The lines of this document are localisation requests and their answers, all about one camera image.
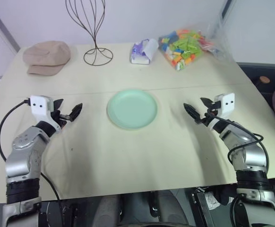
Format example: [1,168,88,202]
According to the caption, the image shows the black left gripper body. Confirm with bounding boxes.
[50,109,70,131]

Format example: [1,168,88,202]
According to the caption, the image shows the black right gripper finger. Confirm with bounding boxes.
[200,97,215,109]
[183,103,201,124]

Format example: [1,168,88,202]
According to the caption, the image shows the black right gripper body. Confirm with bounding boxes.
[198,104,220,127]

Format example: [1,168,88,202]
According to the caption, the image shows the mint green plate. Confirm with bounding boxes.
[107,88,158,130]

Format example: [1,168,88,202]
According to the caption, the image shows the beige flat cap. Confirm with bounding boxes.
[22,41,71,76]

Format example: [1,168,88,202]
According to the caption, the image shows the black seat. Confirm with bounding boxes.
[236,61,275,133]

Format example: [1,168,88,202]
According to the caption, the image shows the clear bag of colourful blocks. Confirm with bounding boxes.
[158,22,225,72]

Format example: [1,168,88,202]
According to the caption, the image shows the cream tablecloth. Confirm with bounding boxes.
[0,43,275,204]

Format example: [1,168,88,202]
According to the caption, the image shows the white purple tissue pack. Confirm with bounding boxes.
[129,38,159,65]

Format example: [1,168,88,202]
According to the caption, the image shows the grey rounded shape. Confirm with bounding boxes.
[93,193,130,227]

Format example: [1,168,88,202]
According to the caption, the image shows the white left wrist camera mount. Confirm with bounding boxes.
[29,95,55,124]

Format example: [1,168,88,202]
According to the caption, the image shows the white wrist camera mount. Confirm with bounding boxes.
[214,93,236,120]
[29,95,55,124]

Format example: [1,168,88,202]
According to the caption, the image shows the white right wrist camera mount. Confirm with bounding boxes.
[214,93,236,120]

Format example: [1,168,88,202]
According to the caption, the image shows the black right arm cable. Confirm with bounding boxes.
[215,115,270,175]

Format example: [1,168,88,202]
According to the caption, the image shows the brown wire hat stand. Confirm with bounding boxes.
[65,0,114,67]

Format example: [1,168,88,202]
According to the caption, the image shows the black box frame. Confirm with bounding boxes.
[191,185,235,227]

